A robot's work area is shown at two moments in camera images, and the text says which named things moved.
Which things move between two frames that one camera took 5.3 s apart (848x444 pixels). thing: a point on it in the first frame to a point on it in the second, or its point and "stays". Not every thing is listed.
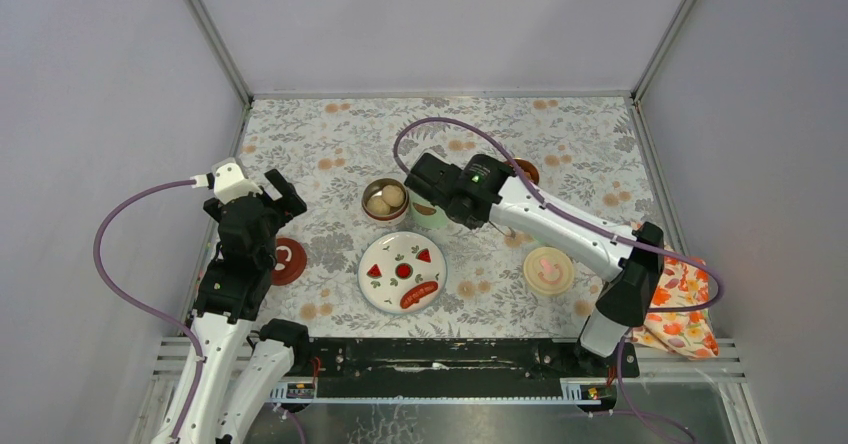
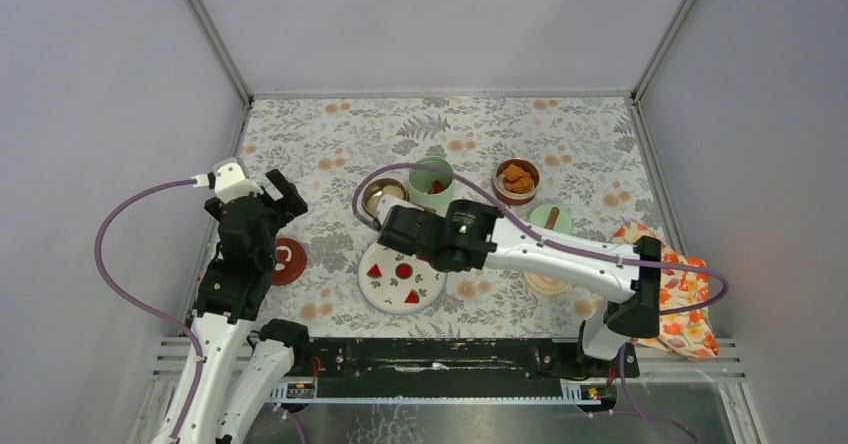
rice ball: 378,206 stays
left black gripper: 266,200 stays
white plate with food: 402,272 stays
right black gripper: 474,224 to 419,210
